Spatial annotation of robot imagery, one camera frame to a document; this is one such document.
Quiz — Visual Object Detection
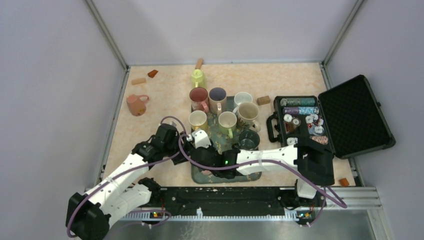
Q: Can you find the yellow mug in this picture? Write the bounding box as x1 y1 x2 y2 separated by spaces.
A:
188 110 208 132

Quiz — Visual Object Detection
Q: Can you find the light green upside-down mug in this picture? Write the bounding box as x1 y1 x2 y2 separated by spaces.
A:
218 111 238 139

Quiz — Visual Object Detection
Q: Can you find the dark teal mug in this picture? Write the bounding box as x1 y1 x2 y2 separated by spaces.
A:
232 129 261 151

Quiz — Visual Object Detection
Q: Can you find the pink upside-down mug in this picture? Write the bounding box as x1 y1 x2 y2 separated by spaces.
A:
189 87 210 113

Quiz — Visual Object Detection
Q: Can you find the cream patterned mug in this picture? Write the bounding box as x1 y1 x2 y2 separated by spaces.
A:
232 102 261 132

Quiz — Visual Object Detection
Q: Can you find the white and blue mug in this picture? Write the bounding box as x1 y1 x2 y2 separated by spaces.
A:
233 92 253 108

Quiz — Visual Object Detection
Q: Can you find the pale pink tall mug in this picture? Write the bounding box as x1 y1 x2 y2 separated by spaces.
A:
200 170 212 176

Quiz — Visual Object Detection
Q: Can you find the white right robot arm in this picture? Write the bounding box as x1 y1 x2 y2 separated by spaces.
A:
180 137 346 208

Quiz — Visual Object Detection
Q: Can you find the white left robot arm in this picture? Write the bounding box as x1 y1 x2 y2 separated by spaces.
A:
65 123 181 240

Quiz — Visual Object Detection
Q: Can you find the terracotta mug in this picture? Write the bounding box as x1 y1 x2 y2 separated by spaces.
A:
126 94 150 117

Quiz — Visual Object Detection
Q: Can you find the teal blossom-pattern tray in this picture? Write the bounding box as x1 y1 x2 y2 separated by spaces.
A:
191 112 262 185

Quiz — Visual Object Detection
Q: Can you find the beige wooden block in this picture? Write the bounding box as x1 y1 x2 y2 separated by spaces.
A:
131 77 147 86

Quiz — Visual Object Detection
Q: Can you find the dark red wooden block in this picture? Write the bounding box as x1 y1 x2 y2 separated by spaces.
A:
147 69 159 78

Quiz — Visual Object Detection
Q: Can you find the brown wooden block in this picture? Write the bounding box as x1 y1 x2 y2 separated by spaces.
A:
256 95 271 106

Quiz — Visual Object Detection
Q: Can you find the tan cylinder block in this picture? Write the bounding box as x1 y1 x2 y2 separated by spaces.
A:
195 58 204 70

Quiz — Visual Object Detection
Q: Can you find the small orange block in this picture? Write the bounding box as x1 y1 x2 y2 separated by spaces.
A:
338 178 350 187

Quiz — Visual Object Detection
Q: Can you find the black poker chip case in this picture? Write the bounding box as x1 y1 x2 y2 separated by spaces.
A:
266 75 396 159

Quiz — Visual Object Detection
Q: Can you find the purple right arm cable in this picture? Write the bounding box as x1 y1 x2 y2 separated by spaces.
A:
178 134 348 228

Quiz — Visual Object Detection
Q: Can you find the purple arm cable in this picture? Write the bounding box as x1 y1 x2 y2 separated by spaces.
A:
66 115 188 239
178 134 348 228

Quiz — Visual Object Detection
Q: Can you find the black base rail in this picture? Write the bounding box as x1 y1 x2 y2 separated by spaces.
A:
141 187 324 217

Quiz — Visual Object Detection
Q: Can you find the light green mug with handle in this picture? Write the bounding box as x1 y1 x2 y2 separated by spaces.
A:
191 69 207 88

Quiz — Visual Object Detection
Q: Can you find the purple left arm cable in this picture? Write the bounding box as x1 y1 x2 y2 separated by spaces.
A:
66 115 188 239

